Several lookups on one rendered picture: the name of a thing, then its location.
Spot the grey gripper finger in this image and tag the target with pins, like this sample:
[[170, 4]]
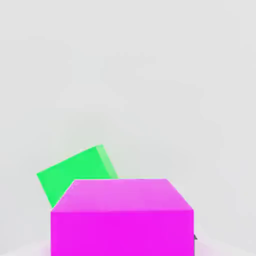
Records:
[[195, 237]]

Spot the small magenta cube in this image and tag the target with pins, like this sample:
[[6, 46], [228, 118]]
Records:
[[122, 230]]

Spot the small green cube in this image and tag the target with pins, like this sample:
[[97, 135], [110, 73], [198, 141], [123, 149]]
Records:
[[78, 170]]

